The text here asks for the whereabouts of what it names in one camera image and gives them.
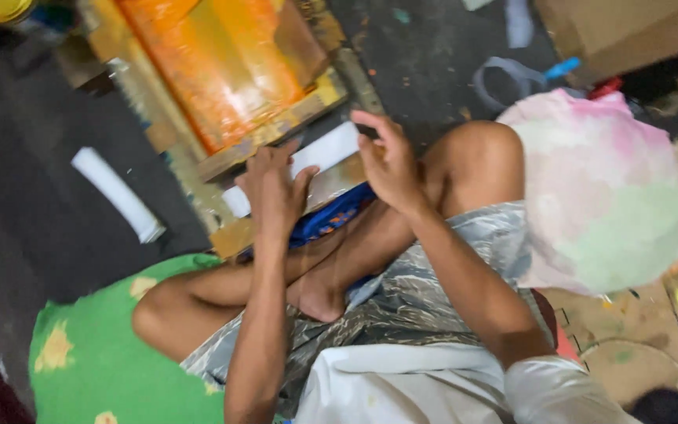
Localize white shirt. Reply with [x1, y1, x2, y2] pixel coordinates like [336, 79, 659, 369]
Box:
[295, 343, 643, 424]

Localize green flowered cushion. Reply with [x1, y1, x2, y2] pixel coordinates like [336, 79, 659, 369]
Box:
[28, 253, 226, 424]

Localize white paper scrap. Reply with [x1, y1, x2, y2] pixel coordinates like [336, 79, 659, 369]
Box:
[504, 0, 535, 49]

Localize stained cardboard floor sheet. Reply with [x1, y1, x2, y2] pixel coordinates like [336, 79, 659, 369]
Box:
[542, 250, 678, 408]

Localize grey tape loop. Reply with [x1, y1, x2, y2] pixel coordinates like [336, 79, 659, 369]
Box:
[472, 57, 549, 114]

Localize white paper strip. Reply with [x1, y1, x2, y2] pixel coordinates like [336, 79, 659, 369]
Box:
[222, 121, 362, 219]

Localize brown cardboard box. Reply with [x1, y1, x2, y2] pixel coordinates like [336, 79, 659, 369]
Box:
[534, 0, 678, 90]

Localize person's left leg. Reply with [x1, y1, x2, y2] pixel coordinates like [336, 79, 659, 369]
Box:
[131, 200, 401, 364]

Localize red plastic object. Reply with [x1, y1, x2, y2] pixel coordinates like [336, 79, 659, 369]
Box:
[586, 77, 623, 101]

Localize white paper roll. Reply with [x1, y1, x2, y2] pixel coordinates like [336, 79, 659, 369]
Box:
[71, 146, 167, 245]

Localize pastel stained plastic bag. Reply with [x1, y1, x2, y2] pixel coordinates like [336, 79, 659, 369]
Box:
[497, 88, 678, 296]

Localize person's right hand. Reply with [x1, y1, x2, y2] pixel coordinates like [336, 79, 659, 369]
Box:
[350, 110, 431, 216]

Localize blue handled tool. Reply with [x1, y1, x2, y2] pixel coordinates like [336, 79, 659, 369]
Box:
[544, 57, 582, 81]

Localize yellow container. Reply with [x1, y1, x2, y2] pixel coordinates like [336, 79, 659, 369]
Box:
[0, 0, 38, 25]

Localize grey camouflage shorts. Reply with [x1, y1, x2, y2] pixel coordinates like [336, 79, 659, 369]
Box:
[180, 200, 554, 420]

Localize wooden screen printing frame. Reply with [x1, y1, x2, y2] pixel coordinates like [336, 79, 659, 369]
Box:
[78, 0, 388, 261]

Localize person's left hand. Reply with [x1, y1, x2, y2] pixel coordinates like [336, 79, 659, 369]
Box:
[236, 140, 320, 236]

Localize person's right leg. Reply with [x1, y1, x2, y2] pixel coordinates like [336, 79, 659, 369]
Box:
[286, 121, 525, 323]

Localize person's leg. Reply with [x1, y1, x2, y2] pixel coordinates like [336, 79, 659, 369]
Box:
[131, 200, 401, 364]
[286, 121, 525, 323]

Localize blue patterned cloth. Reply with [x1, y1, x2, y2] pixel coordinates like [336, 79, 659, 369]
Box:
[238, 181, 377, 261]

